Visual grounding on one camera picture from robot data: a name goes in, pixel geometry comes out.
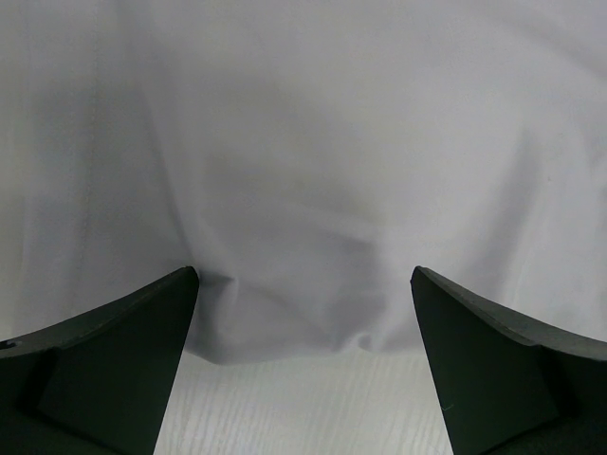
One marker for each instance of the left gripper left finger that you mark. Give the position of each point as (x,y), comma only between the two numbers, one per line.
(98,383)

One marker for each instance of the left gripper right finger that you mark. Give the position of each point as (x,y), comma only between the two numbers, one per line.
(508,383)

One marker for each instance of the white t shirt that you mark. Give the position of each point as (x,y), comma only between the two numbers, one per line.
(304,157)

